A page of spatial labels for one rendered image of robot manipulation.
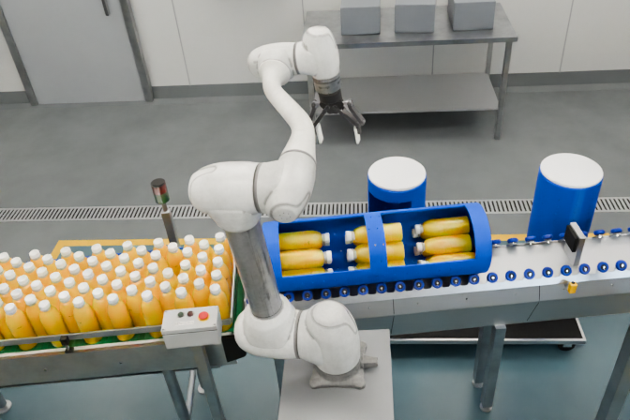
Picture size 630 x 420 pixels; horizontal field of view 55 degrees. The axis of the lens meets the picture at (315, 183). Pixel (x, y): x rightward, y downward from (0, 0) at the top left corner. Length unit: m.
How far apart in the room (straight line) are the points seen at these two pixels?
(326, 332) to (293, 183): 0.57
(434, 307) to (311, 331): 0.81
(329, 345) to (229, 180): 0.65
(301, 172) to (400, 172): 1.49
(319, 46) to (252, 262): 0.68
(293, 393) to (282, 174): 0.83
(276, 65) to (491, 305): 1.36
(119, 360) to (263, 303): 0.94
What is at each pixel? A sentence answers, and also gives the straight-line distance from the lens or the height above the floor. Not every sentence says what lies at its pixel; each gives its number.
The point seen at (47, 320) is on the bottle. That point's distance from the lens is 2.56.
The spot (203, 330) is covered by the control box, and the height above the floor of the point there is 1.08.
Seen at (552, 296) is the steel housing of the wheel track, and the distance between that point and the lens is 2.71.
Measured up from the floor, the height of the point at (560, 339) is 0.15.
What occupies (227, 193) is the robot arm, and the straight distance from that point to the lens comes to 1.53.
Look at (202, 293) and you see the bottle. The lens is 2.40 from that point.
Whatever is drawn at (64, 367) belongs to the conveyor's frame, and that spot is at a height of 0.82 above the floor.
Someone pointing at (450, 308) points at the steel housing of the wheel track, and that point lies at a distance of 2.59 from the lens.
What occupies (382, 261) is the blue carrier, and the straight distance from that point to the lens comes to 2.34.
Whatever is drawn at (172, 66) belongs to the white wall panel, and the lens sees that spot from 5.98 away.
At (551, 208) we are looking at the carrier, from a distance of 3.09.
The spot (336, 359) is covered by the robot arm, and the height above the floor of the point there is 1.21.
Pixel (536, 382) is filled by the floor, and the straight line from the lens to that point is 3.49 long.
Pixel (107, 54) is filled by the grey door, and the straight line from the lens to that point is 6.08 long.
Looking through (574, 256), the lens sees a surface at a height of 0.97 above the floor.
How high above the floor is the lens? 2.77
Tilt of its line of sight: 36 degrees down
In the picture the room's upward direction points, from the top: 5 degrees counter-clockwise
